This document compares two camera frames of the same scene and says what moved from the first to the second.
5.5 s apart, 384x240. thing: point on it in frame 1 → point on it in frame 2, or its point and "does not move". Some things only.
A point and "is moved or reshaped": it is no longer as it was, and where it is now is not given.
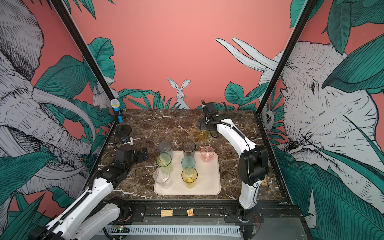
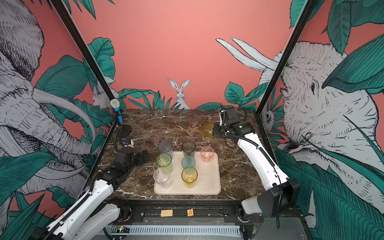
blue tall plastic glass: x=165 y=147 does not move
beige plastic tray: x=209 y=179 does not move
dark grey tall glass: x=188 y=148 does not move
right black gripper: x=202 y=124 → x=216 y=133
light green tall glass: x=164 y=160 does not move
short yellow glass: x=202 y=134 is moved or reshaped
